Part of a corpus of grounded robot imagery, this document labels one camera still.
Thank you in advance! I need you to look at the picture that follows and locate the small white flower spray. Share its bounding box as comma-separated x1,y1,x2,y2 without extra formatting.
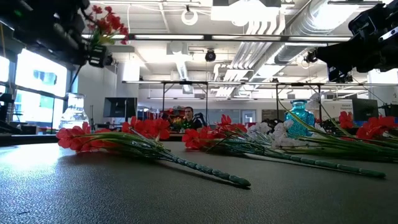
248,121,272,135

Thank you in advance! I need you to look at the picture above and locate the white ring ceiling fixture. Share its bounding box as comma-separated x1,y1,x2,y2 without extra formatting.
181,9,199,26

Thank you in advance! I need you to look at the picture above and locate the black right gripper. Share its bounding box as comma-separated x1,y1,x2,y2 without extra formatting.
315,34,398,74

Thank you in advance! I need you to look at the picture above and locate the white wall sign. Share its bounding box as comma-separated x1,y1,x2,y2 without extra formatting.
329,101,354,121

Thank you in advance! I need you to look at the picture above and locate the black background metal frame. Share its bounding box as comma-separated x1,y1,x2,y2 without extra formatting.
122,80,398,125

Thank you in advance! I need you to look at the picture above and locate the small red flower spray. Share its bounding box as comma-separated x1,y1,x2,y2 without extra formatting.
338,111,398,147

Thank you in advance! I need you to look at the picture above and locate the blue glass vase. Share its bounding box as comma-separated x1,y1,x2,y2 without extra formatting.
285,99,315,138

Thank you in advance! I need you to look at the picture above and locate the black table mat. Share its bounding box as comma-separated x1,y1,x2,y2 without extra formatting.
0,136,398,224

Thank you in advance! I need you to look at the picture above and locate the silver ventilation duct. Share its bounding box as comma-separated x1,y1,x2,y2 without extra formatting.
273,0,361,65

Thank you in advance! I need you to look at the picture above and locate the person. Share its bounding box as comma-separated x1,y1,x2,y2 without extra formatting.
182,106,206,131

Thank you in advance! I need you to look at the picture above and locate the black LED light bar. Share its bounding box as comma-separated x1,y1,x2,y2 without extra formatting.
82,33,354,43

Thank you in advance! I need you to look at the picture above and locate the clear glass vase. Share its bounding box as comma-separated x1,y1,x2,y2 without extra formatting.
58,92,90,131

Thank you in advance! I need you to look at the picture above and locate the large window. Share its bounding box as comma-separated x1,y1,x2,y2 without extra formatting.
0,48,68,131

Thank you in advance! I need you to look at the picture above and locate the white artificial flower bunch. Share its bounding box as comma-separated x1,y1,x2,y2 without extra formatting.
269,98,398,164

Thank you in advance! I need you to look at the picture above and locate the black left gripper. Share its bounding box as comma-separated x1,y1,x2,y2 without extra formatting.
46,12,109,68

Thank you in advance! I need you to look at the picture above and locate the black computer monitor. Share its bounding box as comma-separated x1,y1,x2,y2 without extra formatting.
103,97,138,118
352,98,379,122

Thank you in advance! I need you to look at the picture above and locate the red storage shelf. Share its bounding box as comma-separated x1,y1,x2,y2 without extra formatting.
164,108,186,125

